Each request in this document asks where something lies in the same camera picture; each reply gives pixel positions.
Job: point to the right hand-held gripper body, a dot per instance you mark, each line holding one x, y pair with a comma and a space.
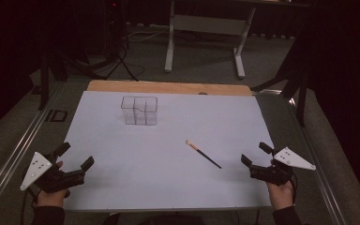
276, 173

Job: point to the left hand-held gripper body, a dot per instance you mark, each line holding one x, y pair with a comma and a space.
35, 170

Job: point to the clear acrylic organizer box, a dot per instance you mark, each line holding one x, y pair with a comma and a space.
139, 110

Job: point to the person's right hand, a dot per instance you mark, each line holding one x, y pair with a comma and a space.
280, 195

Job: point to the person's left hand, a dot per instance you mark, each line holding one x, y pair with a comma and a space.
51, 197

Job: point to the black tripod stand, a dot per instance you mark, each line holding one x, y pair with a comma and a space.
295, 81

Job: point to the black metal stand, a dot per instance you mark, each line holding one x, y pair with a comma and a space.
44, 78

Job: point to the white table mat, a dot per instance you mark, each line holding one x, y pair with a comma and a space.
168, 175

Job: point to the wooden table board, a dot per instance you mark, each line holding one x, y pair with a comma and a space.
168, 87

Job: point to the dark equipment tower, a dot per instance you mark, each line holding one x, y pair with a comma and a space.
114, 22

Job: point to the metal floor rail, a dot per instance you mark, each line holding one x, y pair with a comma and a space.
320, 178
12, 151

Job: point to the black rectangular floor bracket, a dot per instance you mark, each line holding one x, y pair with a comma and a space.
56, 116

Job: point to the white metal desk frame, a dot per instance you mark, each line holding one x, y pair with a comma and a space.
206, 25

